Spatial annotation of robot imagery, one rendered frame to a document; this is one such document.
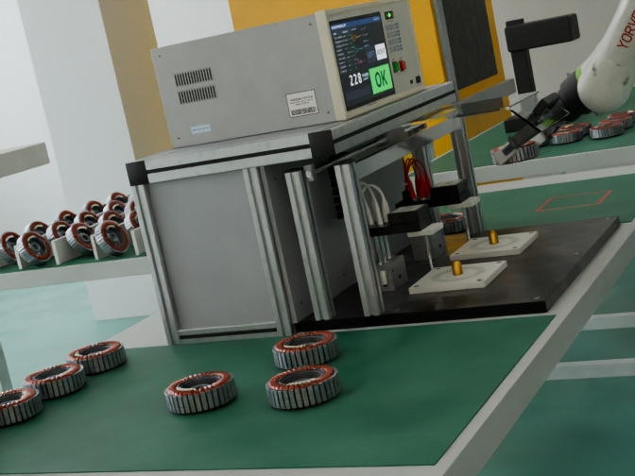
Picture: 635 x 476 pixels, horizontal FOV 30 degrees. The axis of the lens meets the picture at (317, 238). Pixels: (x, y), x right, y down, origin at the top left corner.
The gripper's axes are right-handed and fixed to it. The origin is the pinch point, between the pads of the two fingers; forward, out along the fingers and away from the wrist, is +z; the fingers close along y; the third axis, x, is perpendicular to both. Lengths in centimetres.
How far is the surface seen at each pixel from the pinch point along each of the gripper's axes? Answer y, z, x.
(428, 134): -35.9, -8.6, 7.4
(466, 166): -17.9, 1.1, 1.1
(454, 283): -61, -13, -24
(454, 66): 257, 170, 107
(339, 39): -63, -24, 25
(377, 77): -49, -16, 19
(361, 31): -52, -22, 27
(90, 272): -28, 129, 53
